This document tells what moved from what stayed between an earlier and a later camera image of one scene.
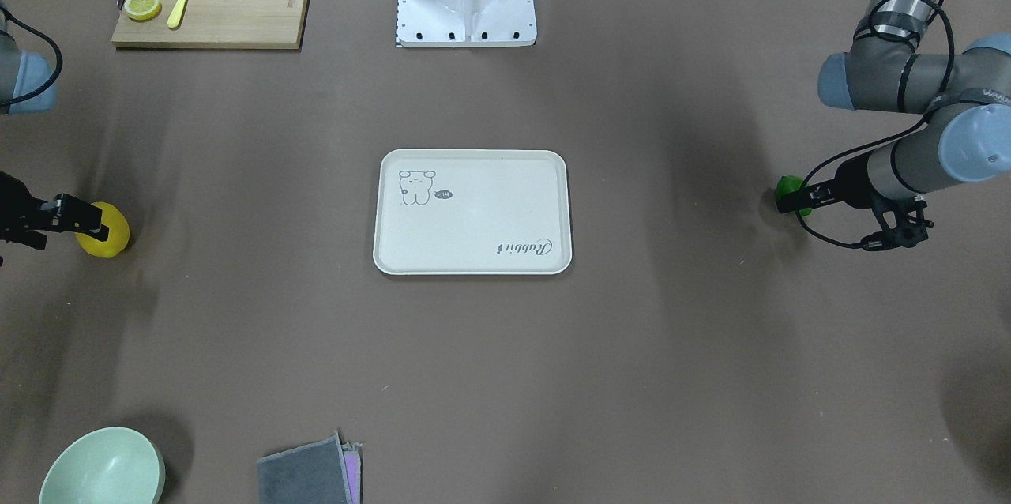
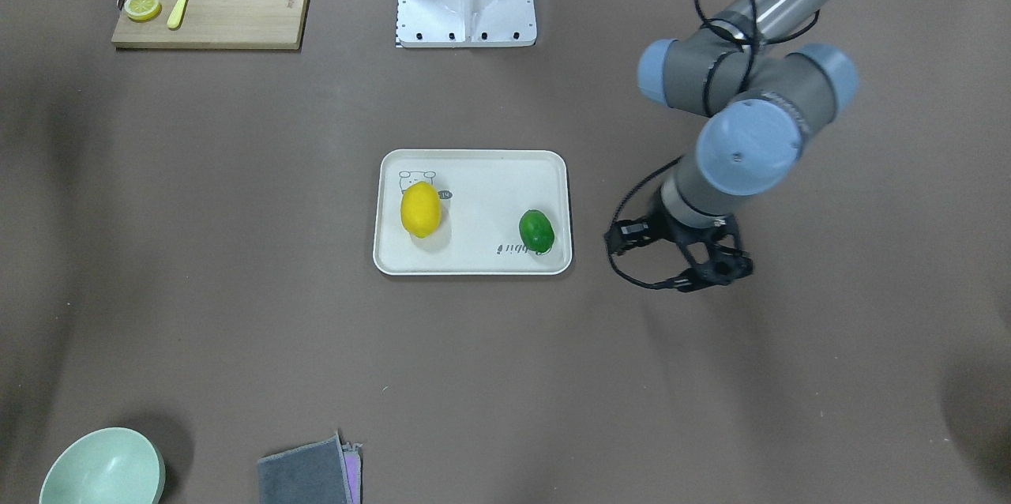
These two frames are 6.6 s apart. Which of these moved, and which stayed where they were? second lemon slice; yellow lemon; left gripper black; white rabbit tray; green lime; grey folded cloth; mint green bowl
Moved: left gripper black; yellow lemon; green lime
Stayed: white rabbit tray; mint green bowl; second lemon slice; grey folded cloth
